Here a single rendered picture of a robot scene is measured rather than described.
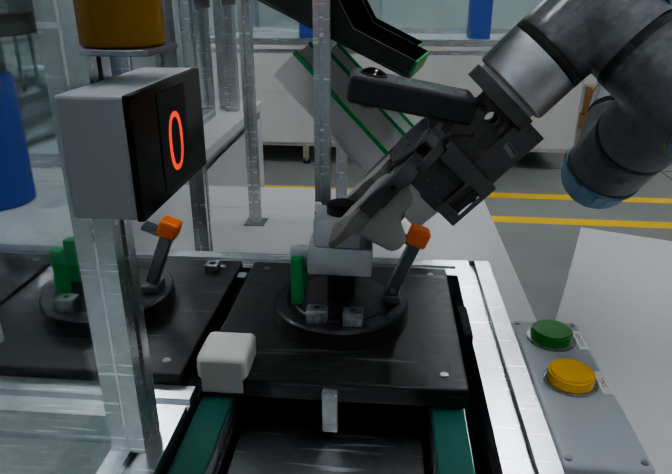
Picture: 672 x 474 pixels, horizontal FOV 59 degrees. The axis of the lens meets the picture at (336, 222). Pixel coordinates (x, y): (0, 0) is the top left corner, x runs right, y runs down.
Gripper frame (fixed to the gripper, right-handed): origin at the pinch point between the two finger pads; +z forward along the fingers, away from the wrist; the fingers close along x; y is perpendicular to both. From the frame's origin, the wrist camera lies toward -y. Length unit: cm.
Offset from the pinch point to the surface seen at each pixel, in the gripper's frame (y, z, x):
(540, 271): 134, 21, 214
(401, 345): 12.2, 2.9, -5.5
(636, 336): 43.0, -11.2, 16.3
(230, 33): -42, 31, 164
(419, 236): 6.6, -5.1, -1.0
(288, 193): 3, 27, 71
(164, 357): -3.9, 18.1, -9.5
